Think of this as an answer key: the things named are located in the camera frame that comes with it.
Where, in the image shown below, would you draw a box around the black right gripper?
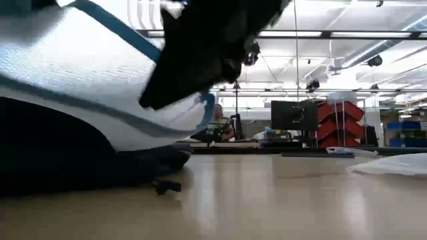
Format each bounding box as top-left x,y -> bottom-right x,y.
138,0 -> 291,110

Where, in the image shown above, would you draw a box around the white mesh pouch blue trim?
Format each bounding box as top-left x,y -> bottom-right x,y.
0,0 -> 217,153

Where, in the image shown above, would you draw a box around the dark blue backpack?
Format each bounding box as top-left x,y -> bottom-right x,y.
0,96 -> 192,197

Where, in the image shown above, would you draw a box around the clear plastic bag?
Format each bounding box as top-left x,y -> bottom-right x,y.
346,153 -> 427,177

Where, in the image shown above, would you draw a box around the person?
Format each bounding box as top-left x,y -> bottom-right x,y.
205,103 -> 236,143

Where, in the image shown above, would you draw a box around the black tripod stand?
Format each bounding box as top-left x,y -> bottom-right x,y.
230,81 -> 245,141

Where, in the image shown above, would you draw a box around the black ceiling lamp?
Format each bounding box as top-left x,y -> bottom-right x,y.
305,79 -> 321,93
366,54 -> 384,68
242,40 -> 262,67

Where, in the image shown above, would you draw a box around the black monitor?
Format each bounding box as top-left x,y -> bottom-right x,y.
270,99 -> 319,131

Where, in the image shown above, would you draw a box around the clear plastic tub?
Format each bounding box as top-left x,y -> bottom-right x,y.
328,91 -> 358,103

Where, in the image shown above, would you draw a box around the red storage bin rack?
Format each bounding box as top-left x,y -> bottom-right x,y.
315,101 -> 366,149

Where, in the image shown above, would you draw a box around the white crumpled sheet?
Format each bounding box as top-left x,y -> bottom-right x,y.
326,146 -> 379,157

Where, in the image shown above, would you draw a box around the blue storage bins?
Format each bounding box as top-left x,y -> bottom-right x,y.
386,119 -> 427,149

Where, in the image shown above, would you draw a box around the thin hanging cable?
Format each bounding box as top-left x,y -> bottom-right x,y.
293,0 -> 300,103

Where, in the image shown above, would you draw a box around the silver ceiling duct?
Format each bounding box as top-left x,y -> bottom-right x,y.
338,15 -> 427,69

